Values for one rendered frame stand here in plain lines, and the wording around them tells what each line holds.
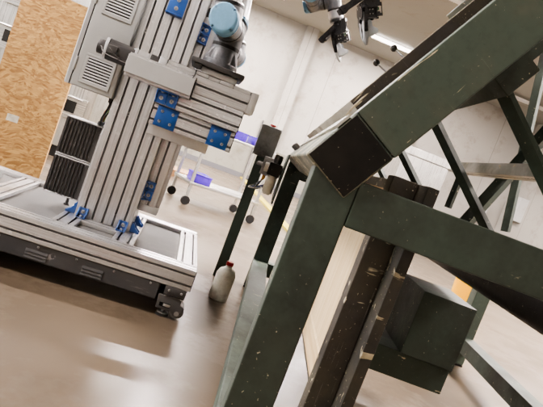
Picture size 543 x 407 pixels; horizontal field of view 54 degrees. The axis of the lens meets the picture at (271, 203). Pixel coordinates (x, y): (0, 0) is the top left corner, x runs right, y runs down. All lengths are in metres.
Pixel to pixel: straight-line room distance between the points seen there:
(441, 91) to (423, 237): 0.27
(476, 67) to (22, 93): 3.18
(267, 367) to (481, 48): 0.71
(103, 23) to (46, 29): 1.40
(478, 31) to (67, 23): 3.10
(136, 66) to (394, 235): 1.40
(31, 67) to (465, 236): 3.20
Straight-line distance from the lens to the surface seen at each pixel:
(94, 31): 2.47
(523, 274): 1.11
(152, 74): 2.15
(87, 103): 5.73
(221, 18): 2.17
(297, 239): 1.01
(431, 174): 9.71
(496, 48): 1.08
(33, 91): 3.84
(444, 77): 1.05
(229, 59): 2.29
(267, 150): 3.07
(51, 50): 3.84
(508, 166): 1.88
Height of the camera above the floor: 0.78
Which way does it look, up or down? 5 degrees down
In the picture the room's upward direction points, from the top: 21 degrees clockwise
